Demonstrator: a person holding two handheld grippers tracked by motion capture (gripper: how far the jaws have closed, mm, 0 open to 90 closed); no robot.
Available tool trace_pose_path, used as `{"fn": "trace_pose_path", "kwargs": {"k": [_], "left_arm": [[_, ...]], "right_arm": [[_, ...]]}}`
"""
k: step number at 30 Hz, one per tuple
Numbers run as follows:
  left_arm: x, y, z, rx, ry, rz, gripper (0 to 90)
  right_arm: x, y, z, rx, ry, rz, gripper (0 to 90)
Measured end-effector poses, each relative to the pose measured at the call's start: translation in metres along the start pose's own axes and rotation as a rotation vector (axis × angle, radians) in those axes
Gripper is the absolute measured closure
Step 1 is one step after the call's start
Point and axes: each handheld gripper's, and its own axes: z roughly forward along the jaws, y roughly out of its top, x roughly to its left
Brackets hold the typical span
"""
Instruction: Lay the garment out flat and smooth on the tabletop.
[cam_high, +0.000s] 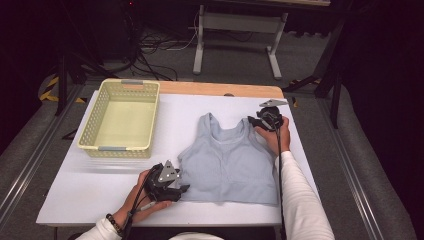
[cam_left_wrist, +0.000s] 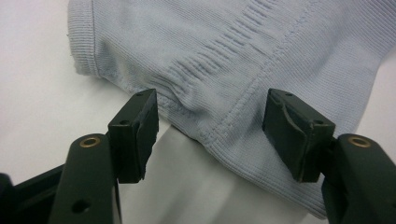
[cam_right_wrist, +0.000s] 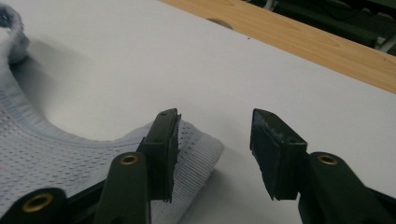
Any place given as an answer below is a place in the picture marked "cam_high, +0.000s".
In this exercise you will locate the pale yellow perforated plastic basket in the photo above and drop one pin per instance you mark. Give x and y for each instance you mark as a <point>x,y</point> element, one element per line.
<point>123,116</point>

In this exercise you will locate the person's right hand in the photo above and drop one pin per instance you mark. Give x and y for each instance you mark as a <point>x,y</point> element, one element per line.
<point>281,140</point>

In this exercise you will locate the black metal stand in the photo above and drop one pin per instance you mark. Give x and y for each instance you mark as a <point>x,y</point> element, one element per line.
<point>335,100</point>
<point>61,86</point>

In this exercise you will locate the person's left hand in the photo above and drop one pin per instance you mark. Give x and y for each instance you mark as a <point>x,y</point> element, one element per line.
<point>136,200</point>

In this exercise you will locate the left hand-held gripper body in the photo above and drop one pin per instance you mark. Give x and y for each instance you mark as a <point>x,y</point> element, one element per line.
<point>160,186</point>

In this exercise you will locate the person's torso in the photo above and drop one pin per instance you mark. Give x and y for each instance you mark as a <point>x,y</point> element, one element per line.
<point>196,236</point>

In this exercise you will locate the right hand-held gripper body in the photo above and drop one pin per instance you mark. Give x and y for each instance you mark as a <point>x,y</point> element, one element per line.
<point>271,116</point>

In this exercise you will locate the light grey-blue tank top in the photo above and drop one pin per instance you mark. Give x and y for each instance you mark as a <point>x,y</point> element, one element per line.
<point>226,160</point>

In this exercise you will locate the white table mat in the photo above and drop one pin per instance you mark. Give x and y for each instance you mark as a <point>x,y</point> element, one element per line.
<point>100,193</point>

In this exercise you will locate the grey metal desk frame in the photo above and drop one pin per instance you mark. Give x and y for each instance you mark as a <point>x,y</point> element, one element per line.
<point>243,21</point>

